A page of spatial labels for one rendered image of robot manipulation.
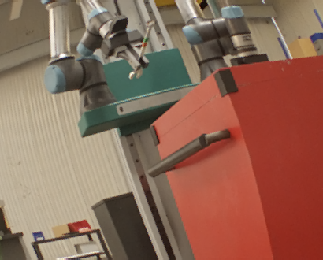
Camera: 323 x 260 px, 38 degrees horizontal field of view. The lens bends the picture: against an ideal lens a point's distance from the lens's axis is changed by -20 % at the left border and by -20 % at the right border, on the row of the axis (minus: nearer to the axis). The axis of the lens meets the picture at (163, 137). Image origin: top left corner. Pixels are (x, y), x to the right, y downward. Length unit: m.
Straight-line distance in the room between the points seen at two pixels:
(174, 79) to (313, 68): 1.08
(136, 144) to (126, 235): 0.39
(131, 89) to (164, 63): 0.18
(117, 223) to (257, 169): 1.25
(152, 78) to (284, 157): 1.17
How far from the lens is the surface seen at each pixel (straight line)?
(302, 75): 1.26
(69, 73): 1.97
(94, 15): 1.82
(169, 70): 2.27
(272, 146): 1.14
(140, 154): 2.19
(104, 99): 2.00
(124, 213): 2.29
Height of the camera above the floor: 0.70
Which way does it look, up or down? 8 degrees up
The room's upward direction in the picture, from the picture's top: 18 degrees counter-clockwise
